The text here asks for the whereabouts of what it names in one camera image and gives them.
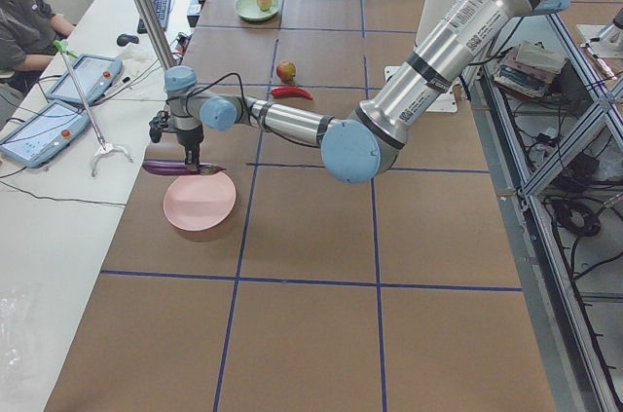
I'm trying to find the far teach pendant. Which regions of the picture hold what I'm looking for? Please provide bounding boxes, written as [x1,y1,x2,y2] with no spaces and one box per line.
[45,54,123,105]

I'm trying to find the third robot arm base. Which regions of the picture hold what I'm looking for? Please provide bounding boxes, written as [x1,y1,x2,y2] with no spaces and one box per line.
[576,10,622,58]

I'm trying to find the purple eggplant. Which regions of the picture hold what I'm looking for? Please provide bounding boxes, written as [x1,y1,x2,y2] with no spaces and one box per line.
[142,160,226,176]

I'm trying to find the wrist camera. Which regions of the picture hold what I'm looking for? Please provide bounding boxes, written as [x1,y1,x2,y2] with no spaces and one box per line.
[149,110,170,144]

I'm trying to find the teach pendant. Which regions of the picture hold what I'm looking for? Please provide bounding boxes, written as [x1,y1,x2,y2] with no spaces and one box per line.
[1,100,90,169]
[45,54,123,105]

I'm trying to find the red chili pepper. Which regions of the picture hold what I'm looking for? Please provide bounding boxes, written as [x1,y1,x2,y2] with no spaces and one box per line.
[271,86,313,100]

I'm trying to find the green plate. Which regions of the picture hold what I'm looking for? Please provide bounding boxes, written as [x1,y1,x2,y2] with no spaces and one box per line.
[235,0,280,22]

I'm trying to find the stack of books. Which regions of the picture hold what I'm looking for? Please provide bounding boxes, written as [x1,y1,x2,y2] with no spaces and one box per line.
[493,41,567,98]

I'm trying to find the seated person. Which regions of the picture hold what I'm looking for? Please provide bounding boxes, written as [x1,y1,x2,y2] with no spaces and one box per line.
[1,0,74,94]

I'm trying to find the aluminium frame rail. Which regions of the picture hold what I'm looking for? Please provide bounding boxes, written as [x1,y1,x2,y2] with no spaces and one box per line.
[462,0,622,411]

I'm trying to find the near teach pendant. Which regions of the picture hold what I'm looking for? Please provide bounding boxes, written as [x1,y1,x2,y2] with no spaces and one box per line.
[1,100,90,169]

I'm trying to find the yellow pink peach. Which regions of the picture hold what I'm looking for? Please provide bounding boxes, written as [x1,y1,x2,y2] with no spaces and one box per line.
[256,0,273,12]

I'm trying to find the black keyboard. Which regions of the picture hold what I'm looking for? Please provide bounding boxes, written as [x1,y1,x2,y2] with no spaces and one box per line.
[151,0,172,31]

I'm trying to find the black computer mouse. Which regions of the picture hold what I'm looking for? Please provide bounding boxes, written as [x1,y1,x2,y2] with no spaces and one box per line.
[116,33,140,47]

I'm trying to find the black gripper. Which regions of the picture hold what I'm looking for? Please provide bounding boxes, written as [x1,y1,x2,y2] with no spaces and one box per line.
[176,128,203,173]

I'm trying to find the reacher grabber tool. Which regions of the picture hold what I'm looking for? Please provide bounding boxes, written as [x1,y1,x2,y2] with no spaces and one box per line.
[53,39,134,178]

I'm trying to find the red yellow pomegranate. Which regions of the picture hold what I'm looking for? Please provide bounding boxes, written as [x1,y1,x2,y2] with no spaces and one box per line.
[275,60,297,83]

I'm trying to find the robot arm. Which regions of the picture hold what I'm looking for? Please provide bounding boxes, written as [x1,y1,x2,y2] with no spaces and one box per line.
[165,0,570,183]

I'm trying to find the aluminium frame post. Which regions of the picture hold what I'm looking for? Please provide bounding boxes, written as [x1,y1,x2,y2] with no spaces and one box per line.
[104,0,179,72]

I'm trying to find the pink plate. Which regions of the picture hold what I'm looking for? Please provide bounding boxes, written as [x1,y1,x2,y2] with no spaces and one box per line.
[163,172,237,232]

